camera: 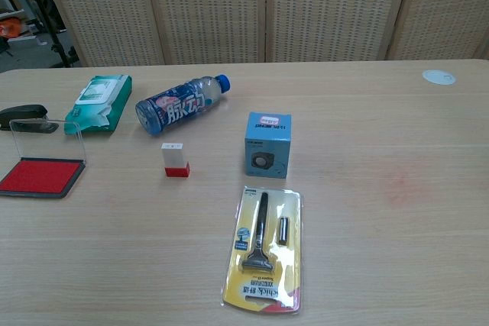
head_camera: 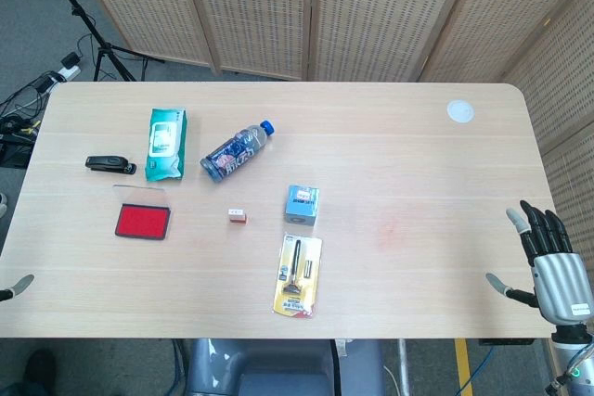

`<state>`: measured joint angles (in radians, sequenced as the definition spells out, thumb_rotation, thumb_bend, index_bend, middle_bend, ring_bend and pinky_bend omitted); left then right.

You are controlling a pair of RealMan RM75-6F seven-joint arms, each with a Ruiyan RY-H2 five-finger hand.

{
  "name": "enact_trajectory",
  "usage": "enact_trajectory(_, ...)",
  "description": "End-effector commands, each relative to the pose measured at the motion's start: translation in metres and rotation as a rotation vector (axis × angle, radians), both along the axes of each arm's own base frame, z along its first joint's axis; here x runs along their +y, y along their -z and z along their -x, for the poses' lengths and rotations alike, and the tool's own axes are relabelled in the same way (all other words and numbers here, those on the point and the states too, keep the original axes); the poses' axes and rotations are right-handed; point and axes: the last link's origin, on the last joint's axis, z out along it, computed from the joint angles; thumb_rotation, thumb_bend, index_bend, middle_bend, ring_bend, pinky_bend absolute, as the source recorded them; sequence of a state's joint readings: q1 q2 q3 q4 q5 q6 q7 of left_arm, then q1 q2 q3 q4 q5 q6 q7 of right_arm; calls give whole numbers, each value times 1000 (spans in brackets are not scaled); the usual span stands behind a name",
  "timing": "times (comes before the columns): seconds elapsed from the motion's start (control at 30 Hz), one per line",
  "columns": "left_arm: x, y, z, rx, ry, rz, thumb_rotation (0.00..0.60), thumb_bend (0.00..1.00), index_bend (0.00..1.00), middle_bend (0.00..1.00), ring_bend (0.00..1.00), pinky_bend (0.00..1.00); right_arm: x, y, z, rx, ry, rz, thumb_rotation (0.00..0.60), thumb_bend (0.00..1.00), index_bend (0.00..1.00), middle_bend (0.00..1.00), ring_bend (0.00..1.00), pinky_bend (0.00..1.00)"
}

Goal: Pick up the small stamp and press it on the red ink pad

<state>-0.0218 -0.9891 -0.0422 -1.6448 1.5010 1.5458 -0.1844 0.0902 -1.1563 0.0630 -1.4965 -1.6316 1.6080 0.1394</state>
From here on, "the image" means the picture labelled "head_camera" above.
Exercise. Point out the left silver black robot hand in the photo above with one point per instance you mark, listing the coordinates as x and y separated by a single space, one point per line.
16 285

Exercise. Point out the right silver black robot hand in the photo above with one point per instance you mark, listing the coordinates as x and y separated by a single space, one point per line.
559 280

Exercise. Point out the small red white stamp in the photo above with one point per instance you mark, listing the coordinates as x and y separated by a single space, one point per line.
237 215

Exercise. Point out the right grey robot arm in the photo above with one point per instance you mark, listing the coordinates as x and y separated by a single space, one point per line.
575 354

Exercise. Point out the red ink pad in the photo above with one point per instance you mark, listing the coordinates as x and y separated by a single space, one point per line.
143 221

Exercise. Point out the black stapler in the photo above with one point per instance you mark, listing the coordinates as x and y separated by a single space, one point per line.
109 163

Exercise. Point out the metal table leg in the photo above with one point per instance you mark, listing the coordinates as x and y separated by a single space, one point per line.
403 366

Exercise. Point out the green wet wipes pack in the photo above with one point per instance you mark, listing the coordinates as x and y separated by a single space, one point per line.
164 144

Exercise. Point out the white power strip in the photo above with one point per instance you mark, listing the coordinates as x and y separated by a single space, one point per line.
68 72

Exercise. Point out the blue-capped drink bottle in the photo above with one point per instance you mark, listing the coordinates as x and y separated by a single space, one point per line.
234 151

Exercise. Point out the yellow razor blister pack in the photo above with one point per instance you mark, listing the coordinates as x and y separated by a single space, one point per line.
298 275

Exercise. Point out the blue speaker box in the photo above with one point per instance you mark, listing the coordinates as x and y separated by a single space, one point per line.
302 205

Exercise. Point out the black tripod stand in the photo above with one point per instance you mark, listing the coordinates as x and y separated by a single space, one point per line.
88 20

